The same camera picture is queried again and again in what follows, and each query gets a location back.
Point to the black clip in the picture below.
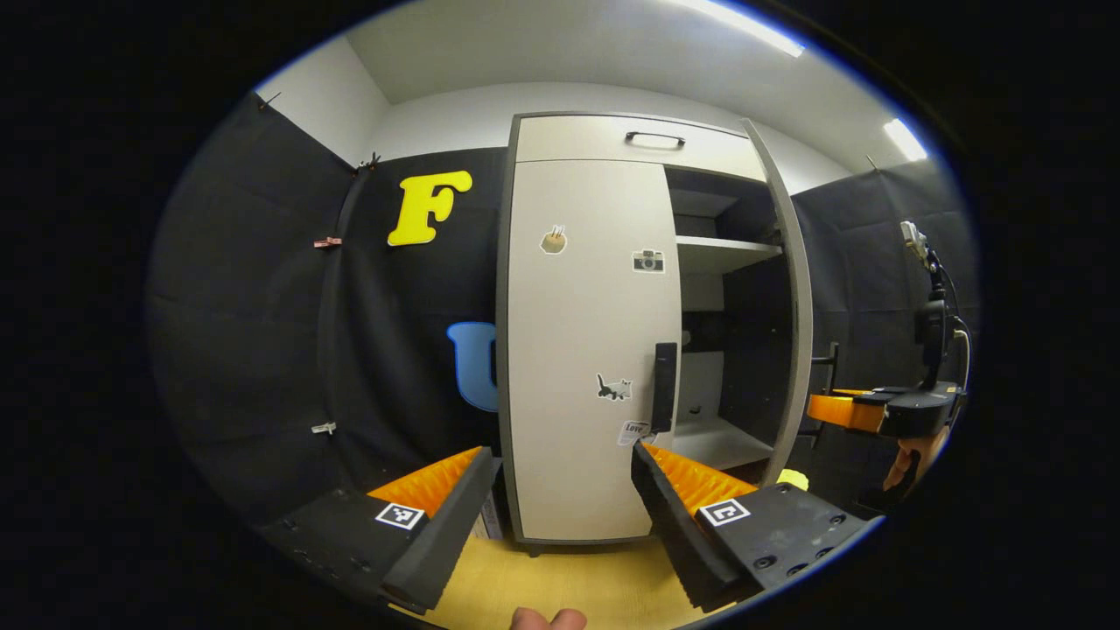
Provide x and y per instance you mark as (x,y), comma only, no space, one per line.
(367,164)

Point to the black backdrop cloth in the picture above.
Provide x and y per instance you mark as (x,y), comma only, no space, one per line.
(262,306)

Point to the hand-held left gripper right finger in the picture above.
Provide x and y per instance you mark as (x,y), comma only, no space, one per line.
(678,534)

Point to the white cabinet drawer front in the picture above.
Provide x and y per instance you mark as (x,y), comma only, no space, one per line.
(577,138)

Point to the upright books beside cabinet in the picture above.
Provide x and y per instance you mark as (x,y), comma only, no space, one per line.
(490,523)

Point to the white cabinet shelf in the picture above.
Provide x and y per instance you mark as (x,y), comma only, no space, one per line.
(717,254)
(717,442)

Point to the pink clip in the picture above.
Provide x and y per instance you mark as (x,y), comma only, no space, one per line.
(327,242)

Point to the white double-door shoe cabinet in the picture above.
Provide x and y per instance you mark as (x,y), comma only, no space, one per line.
(744,350)

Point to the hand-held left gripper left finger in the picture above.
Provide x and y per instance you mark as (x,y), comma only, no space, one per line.
(442,534)

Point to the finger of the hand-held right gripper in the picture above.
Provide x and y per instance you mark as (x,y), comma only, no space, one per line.
(844,411)

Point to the white cabinet door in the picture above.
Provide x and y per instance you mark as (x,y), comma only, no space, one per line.
(577,332)
(796,306)

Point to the ceiling light strip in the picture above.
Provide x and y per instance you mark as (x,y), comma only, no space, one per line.
(905,140)
(752,26)

